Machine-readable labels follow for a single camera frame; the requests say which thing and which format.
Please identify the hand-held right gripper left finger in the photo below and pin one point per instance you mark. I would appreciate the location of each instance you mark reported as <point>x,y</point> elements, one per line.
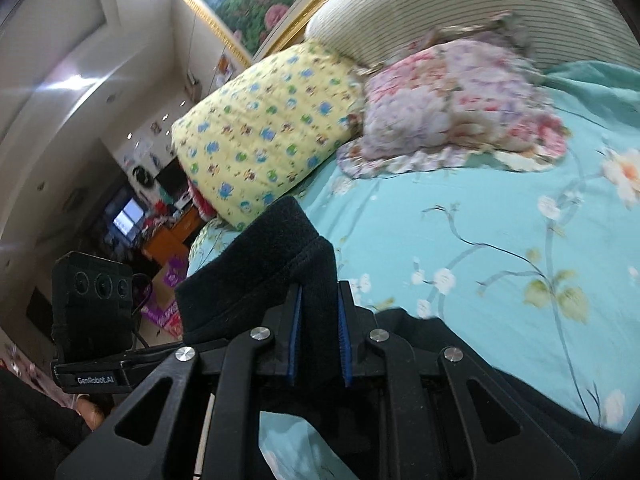
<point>296,330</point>

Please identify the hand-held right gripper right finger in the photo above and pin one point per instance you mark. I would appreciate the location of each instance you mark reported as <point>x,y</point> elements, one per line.
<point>345,340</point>

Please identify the teal floral bedsheet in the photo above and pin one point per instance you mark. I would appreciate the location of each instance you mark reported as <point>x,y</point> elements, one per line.
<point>450,210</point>

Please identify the pink floral ruffled pillow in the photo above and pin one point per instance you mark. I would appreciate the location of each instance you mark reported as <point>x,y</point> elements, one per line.
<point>450,95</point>

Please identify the red cloth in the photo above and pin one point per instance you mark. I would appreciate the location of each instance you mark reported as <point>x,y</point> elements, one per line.
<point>200,202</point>

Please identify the person's left hand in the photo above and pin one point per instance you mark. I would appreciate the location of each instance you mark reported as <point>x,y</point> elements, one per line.
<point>92,412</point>

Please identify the black monitor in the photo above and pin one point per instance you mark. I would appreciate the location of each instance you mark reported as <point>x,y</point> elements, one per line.
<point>171,177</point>

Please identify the person's left forearm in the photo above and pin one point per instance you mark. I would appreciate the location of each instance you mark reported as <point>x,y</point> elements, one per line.
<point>35,425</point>

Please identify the lit computer screen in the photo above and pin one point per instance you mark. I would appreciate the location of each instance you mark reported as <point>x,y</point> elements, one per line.
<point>129,216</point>

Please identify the orange wooden desk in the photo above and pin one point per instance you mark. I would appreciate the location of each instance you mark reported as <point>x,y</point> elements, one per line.
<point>170,240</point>

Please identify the black pants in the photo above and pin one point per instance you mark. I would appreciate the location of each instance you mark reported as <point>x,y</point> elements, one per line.
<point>260,260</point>

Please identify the yellow cartoon print pillow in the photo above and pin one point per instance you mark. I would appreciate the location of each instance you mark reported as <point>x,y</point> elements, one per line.
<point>260,130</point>

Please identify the purple printed cardboard box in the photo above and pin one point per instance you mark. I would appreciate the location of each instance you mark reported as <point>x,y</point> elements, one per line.
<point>167,275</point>

